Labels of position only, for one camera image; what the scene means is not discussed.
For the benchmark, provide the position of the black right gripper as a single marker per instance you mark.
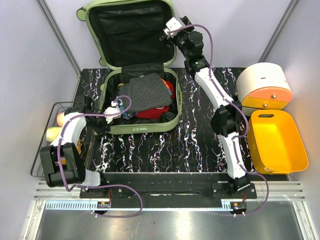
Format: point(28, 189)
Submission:
point(171, 39)

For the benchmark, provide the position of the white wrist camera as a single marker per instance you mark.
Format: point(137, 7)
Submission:
point(172, 27)
point(112, 112)

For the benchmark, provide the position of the red garment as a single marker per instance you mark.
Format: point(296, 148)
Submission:
point(156, 113)

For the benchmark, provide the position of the grey dotted garment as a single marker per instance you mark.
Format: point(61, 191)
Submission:
point(145, 93)

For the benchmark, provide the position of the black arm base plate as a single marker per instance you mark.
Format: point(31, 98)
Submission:
point(213, 185)

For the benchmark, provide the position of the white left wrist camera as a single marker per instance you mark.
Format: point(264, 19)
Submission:
point(112, 112)

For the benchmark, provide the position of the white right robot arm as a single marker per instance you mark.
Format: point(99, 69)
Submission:
point(228, 113)

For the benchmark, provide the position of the aluminium rail frame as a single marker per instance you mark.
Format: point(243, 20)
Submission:
point(279, 212)

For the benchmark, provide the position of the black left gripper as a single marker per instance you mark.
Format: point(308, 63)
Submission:
point(105, 127)

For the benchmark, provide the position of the orange plastic basket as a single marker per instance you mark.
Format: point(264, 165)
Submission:
point(275, 144)

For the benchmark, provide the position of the green hard-shell suitcase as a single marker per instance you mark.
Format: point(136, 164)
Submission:
point(127, 35)

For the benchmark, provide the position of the yellow cup in basket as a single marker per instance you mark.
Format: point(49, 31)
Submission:
point(52, 133)

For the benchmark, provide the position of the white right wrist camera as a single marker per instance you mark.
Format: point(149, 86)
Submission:
point(172, 27)

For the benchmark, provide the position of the pink cup in basket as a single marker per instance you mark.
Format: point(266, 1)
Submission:
point(60, 119)

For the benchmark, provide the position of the black marble pattern mat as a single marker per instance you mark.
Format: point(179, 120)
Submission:
point(191, 146)

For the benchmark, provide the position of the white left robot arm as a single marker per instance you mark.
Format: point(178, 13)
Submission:
point(64, 149)

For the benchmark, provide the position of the white orange drawer cabinet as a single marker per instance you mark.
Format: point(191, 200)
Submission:
point(263, 86)

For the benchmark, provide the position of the colourful patterned shorts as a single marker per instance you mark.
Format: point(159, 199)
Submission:
point(127, 110)

